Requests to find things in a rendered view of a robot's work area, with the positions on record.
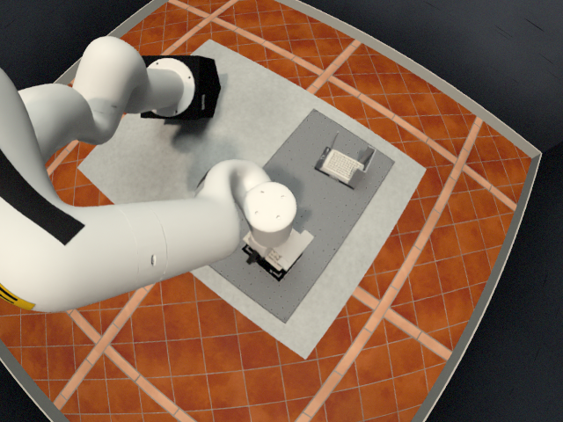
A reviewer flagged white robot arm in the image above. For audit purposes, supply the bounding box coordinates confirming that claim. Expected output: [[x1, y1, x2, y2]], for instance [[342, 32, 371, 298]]
[[0, 36, 314, 312]]

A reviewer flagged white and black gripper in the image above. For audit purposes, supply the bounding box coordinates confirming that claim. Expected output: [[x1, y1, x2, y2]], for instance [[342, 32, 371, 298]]
[[246, 236, 272, 265]]

